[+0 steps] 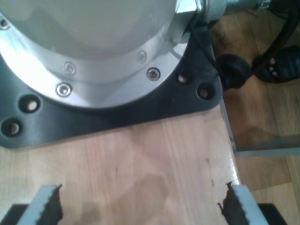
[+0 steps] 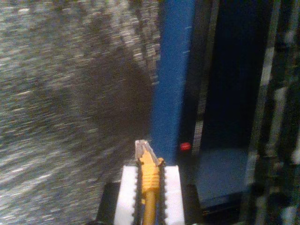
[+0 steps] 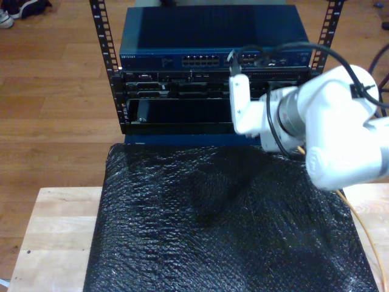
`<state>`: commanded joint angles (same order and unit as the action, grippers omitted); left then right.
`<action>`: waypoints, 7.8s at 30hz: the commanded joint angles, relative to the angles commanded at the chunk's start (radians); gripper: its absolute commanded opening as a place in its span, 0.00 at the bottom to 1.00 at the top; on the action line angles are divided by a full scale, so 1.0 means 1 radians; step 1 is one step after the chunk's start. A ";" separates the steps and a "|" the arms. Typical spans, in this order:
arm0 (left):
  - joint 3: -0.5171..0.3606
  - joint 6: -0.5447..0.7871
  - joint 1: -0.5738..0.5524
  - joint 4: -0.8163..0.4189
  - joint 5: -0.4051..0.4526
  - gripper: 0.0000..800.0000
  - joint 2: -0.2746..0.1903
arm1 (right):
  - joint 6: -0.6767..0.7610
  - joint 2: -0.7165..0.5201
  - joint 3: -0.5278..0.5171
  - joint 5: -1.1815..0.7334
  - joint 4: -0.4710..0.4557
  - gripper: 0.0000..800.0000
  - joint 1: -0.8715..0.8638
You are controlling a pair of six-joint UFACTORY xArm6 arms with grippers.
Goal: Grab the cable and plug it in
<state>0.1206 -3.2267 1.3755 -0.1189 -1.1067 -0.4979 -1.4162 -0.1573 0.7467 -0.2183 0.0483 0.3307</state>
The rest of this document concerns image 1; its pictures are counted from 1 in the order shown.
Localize black power cables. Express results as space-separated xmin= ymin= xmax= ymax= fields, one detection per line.
xmin=256 ymin=0 xmax=297 ymax=71

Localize grey metal bench frame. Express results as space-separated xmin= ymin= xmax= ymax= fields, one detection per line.
xmin=219 ymin=100 xmax=300 ymax=158

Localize black rounded shoe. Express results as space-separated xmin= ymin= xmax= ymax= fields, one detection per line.
xmin=252 ymin=45 xmax=300 ymax=83

